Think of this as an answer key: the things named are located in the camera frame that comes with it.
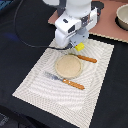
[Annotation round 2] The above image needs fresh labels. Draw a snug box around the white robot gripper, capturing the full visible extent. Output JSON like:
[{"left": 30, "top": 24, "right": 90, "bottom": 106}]
[{"left": 55, "top": 8, "right": 97, "bottom": 49}]

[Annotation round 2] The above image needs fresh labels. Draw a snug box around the yellow butter box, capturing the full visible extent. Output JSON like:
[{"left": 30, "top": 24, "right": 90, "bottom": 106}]
[{"left": 75, "top": 42, "right": 85, "bottom": 51}]

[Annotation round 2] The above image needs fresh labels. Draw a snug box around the fork with wooden handle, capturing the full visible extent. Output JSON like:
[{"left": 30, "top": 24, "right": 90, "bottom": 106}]
[{"left": 44, "top": 72, "right": 85, "bottom": 90}]

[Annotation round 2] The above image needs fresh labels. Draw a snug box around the beige woven placemat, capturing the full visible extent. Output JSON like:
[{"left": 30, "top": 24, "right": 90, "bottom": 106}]
[{"left": 13, "top": 39, "right": 114, "bottom": 128}]

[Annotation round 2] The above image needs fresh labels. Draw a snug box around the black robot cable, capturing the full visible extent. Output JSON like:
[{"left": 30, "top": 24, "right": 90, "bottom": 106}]
[{"left": 13, "top": 0, "right": 76, "bottom": 52}]

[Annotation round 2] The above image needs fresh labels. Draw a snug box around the cream bowl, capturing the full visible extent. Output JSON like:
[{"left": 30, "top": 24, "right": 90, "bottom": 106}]
[{"left": 116, "top": 4, "right": 128, "bottom": 31}]

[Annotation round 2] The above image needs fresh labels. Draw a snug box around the round wooden plate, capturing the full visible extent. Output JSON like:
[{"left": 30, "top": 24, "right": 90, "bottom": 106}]
[{"left": 55, "top": 55, "right": 83, "bottom": 79}]

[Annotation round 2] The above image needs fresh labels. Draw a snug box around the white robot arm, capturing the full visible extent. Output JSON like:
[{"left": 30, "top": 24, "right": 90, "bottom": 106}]
[{"left": 43, "top": 0, "right": 97, "bottom": 50}]

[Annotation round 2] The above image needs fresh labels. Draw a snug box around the knife with wooden handle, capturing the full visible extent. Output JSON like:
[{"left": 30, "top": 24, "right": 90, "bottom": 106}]
[{"left": 69, "top": 53, "right": 97, "bottom": 63}]

